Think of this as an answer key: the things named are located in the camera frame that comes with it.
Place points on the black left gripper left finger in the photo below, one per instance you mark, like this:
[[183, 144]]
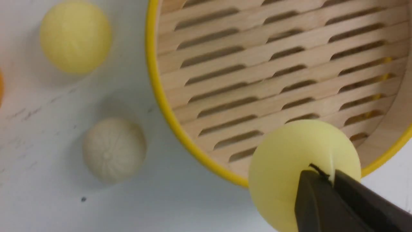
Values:
[[318, 207]]

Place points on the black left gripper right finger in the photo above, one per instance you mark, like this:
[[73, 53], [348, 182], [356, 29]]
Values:
[[375, 211]]

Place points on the bamboo steamer tray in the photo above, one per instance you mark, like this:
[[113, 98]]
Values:
[[227, 72]]

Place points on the orange toy tangerine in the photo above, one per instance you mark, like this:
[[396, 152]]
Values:
[[2, 88]]

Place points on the white bun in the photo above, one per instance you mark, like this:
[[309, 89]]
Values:
[[114, 149]]

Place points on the yellow bun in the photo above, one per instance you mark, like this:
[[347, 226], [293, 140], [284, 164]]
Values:
[[76, 36], [277, 162]]

